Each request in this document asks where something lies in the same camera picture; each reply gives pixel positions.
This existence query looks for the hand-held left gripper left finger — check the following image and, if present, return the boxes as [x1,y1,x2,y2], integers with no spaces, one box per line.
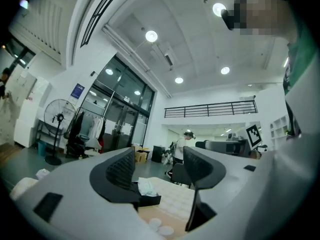
[89,147,141,211]

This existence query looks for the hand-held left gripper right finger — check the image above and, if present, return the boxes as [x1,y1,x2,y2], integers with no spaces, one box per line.
[183,145,227,232]

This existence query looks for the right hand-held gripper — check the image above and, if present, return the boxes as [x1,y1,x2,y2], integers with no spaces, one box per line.
[203,124,263,157]

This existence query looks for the black chair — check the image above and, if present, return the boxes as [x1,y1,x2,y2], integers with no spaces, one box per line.
[171,162,193,187]

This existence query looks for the black mezzanine railing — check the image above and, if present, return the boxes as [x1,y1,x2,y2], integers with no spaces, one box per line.
[164,100,258,119]

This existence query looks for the grey white armchair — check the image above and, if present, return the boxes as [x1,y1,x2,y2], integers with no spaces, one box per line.
[84,136,104,157]

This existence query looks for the beige checked tablecloth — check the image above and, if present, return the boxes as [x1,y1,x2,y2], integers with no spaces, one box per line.
[9,176,196,238]

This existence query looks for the brown cardboard box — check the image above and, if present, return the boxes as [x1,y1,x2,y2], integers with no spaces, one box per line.
[131,145,151,164]

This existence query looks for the black tissue box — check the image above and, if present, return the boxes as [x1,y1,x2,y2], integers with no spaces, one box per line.
[129,177,162,209]

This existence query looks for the black clothes rack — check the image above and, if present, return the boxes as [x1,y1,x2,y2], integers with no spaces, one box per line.
[65,106,108,159]

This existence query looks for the black case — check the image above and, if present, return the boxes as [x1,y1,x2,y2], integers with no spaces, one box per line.
[151,145,166,164]

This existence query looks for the blue waste bin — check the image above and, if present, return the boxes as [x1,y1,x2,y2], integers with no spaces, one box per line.
[37,140,47,157]

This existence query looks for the black metal rack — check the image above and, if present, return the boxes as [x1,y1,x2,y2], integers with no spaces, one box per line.
[35,118,64,149]

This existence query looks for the stack of white boxes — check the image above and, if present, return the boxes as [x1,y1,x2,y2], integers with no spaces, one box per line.
[13,82,53,148]

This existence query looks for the wooden floor platform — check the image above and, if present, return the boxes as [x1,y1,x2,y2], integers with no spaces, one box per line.
[0,143,24,160]

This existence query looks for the ceiling air conditioner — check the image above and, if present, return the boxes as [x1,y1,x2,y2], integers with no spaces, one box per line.
[163,53,175,67]

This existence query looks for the black framed glass entrance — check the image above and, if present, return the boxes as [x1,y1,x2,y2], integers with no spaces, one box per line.
[79,55,156,155]

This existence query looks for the person's green purple jersey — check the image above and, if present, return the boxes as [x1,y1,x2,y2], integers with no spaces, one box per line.
[282,37,320,140]

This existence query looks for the white locker cabinet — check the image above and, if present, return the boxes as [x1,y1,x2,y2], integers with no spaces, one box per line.
[0,72,38,146]

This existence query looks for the white ceiling pipes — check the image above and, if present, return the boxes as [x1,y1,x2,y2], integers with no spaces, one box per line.
[102,24,173,98]

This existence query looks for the person's head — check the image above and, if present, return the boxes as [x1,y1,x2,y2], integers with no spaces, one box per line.
[233,0,298,39]

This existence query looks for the white cubby wall shelf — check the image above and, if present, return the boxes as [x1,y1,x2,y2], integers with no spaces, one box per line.
[269,115,291,150]

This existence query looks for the black pedestal fan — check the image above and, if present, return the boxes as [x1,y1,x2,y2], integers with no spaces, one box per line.
[43,98,77,167]

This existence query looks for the blue wall poster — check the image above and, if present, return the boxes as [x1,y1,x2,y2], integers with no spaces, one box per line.
[70,83,86,100]

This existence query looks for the black head-worn camera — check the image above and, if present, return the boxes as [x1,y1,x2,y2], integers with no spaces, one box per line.
[221,7,237,31]

